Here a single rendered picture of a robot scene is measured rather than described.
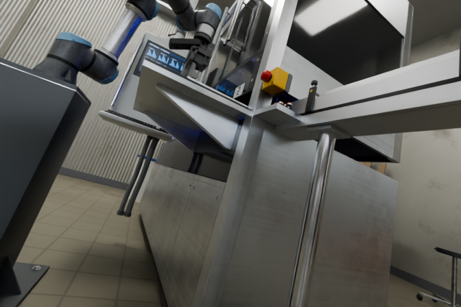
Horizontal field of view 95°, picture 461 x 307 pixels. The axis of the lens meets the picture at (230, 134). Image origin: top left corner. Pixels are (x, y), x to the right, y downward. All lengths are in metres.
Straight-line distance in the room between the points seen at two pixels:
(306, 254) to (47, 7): 5.31
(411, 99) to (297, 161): 0.47
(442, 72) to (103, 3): 5.25
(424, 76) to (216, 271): 0.74
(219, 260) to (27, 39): 4.88
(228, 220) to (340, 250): 0.58
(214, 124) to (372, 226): 0.93
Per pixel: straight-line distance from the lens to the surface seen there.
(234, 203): 0.75
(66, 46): 1.15
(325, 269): 1.11
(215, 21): 0.96
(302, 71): 1.01
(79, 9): 5.34
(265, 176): 0.81
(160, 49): 1.87
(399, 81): 0.61
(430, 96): 0.56
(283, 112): 0.70
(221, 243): 0.77
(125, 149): 4.43
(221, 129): 0.83
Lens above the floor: 0.59
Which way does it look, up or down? 13 degrees up
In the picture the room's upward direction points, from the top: 17 degrees clockwise
